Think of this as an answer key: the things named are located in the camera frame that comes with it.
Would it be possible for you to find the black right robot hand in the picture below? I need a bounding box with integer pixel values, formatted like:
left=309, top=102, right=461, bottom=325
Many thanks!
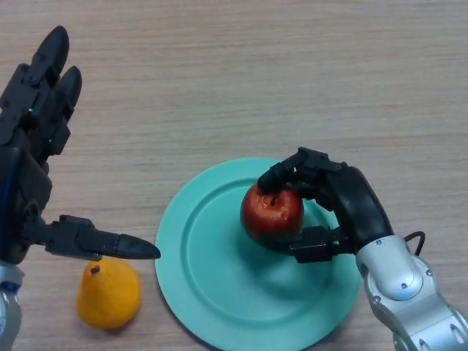
left=257, top=147, right=396, bottom=264

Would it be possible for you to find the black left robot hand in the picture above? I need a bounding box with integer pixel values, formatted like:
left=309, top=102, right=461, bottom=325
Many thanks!
left=0, top=25, right=162, bottom=265

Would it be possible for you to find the red apple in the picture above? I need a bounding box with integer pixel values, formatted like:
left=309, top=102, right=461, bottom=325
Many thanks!
left=240, top=181, right=306, bottom=250

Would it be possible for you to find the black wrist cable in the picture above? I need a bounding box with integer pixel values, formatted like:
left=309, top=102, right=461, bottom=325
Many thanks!
left=403, top=231, right=427, bottom=256

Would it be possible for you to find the yellow pear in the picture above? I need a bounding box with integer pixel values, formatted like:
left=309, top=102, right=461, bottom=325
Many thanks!
left=75, top=257, right=142, bottom=330

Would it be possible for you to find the green round plate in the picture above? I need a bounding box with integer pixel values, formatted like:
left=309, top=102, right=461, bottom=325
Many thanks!
left=154, top=157, right=363, bottom=351

